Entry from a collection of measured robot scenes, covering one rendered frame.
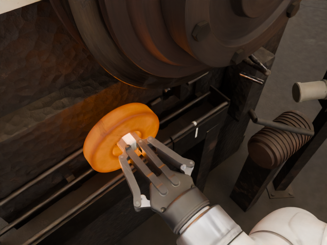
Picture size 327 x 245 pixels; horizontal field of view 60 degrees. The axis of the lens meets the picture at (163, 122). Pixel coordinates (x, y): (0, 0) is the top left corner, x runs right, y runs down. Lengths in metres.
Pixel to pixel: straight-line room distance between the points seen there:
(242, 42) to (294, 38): 1.95
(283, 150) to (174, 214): 0.60
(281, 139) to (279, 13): 0.55
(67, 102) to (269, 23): 0.38
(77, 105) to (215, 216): 0.33
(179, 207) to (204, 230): 0.05
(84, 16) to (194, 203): 0.30
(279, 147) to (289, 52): 1.37
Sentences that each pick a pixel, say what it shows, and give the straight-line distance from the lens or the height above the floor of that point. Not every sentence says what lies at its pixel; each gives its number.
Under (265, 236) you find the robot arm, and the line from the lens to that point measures 0.49.
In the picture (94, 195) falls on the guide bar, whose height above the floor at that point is 0.69.
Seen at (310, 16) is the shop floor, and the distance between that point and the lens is 2.72.
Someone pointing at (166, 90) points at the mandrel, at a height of 0.75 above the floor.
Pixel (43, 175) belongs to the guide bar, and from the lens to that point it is 0.66.
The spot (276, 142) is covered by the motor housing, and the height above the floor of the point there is 0.53.
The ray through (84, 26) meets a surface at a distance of 0.37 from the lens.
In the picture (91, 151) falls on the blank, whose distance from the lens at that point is 0.51.
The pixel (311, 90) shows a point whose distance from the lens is 0.93.
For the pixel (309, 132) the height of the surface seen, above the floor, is 0.56.
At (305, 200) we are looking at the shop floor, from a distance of 1.54.
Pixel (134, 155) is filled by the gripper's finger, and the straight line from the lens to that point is 0.50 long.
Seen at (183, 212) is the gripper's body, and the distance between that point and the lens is 0.44.
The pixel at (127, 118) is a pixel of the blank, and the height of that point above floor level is 0.90.
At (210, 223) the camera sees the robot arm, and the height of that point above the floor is 0.88.
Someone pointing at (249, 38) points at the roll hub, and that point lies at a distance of 0.48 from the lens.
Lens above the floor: 1.28
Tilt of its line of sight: 52 degrees down
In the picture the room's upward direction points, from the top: straight up
